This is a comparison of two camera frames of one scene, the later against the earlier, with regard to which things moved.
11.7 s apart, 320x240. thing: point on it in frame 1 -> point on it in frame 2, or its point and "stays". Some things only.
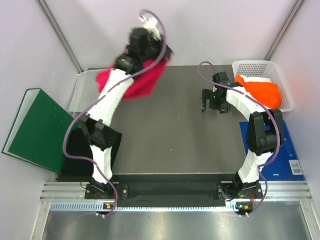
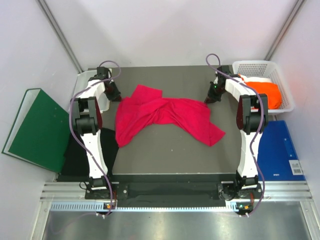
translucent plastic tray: [86, 92] stays
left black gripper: [160, 44] -> [116, 96]
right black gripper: [208, 94] -> [211, 98]
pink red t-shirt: [145, 84] -> [146, 108]
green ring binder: [39, 131] stays
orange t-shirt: [268, 94] stays
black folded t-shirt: [79, 145] stays
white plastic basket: [267, 69] stays
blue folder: [287, 166] stays
